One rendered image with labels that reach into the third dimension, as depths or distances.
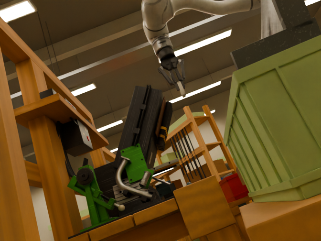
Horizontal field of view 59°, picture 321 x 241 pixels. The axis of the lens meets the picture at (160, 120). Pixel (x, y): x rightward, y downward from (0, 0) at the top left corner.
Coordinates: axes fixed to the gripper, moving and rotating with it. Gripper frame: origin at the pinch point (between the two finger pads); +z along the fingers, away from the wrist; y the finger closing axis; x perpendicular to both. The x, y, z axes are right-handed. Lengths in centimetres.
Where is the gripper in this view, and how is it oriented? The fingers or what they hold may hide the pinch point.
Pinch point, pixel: (181, 89)
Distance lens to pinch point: 126.0
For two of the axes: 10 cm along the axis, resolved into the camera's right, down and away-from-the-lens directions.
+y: 9.3, -3.6, 0.4
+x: 0.8, 3.2, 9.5
